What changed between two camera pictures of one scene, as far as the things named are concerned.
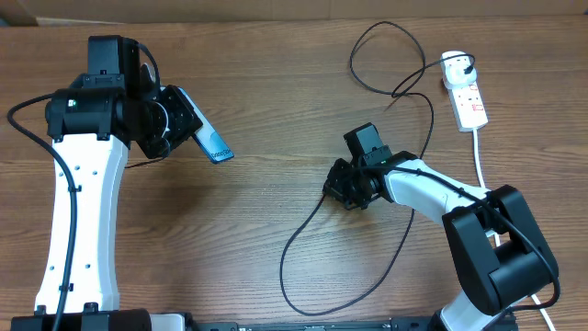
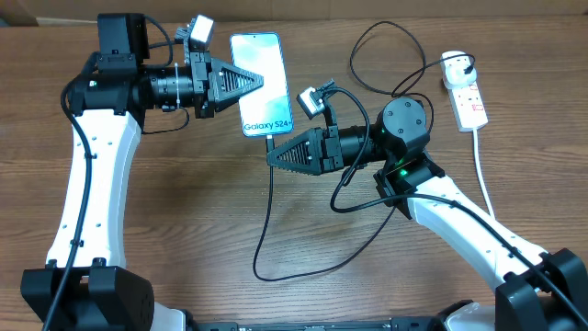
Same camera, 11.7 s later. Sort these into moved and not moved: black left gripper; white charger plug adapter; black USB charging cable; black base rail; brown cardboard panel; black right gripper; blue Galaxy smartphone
Moved: black left gripper; black USB charging cable; blue Galaxy smartphone; black right gripper
Not moved: black base rail; white charger plug adapter; brown cardboard panel
